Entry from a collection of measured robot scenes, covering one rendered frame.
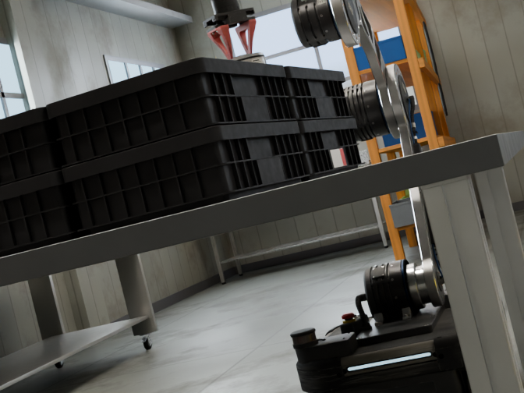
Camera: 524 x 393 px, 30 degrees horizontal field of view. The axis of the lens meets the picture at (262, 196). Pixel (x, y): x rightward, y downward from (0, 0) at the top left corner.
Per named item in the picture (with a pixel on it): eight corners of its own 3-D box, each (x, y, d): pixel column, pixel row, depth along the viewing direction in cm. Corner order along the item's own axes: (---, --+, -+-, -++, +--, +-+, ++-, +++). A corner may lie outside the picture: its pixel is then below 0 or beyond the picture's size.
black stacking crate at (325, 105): (242, 153, 237) (231, 107, 237) (356, 122, 226) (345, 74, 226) (168, 162, 200) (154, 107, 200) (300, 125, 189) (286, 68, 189)
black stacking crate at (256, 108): (167, 162, 200) (154, 107, 200) (299, 125, 189) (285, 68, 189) (59, 175, 163) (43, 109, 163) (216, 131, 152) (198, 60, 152)
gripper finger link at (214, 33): (257, 52, 213) (245, 11, 213) (229, 58, 210) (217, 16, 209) (242, 59, 219) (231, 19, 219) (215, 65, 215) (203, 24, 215)
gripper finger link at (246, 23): (266, 51, 214) (253, 9, 214) (238, 56, 211) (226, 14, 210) (251, 58, 220) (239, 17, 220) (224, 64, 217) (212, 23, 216)
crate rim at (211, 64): (155, 116, 200) (153, 105, 200) (288, 77, 189) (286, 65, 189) (44, 120, 163) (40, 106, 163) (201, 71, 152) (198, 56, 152)
